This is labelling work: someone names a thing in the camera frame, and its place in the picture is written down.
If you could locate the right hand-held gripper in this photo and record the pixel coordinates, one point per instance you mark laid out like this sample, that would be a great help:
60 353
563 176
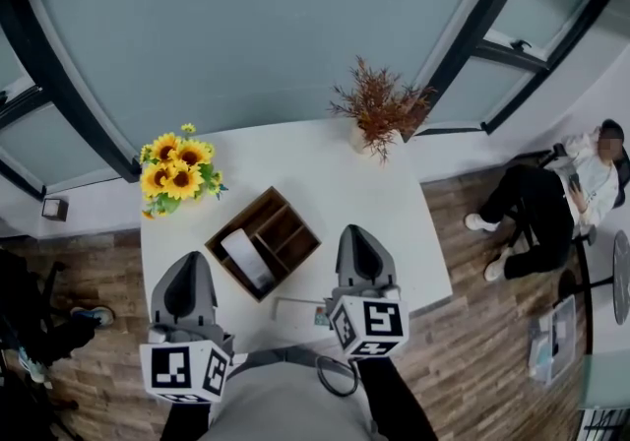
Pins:
366 321

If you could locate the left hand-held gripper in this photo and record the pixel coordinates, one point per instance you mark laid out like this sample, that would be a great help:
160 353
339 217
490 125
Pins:
183 331

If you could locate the white remote control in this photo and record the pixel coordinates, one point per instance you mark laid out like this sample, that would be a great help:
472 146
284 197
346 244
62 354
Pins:
295 307

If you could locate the brown wooden container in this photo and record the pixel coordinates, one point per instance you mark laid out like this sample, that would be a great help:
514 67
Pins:
285 237

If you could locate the person's left forearm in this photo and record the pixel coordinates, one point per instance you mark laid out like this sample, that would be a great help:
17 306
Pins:
184 422

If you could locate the person's right forearm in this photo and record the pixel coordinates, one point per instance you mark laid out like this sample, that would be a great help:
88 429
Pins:
394 399

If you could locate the white oblong device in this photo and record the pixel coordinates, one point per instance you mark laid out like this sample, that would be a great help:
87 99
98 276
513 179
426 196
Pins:
245 254

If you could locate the person's grey torso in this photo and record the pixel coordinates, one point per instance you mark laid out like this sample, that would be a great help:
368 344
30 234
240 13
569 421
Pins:
285 404

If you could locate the yellow sunflower bouquet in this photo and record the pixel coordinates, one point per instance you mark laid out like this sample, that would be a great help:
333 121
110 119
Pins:
178 173

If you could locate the white vase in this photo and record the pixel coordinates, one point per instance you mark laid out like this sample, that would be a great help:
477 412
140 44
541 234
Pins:
358 140

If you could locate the clear plastic storage box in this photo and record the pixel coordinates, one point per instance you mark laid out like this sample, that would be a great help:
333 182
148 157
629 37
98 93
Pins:
556 340

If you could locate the dried reddish-brown plant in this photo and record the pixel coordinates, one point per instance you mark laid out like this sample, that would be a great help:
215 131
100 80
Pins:
379 102

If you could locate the glass-top table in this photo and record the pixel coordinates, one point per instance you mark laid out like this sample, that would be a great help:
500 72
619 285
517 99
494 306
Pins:
605 380

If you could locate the black round side table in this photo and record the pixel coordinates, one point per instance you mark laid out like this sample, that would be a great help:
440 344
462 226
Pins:
621 276

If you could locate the black office chair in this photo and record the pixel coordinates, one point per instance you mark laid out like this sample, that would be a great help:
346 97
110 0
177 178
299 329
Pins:
624 183

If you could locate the small dark wall box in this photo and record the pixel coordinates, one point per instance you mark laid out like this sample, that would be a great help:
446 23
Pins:
54 209

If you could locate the black window frame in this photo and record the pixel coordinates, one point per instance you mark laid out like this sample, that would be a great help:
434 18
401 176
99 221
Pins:
59 75
467 35

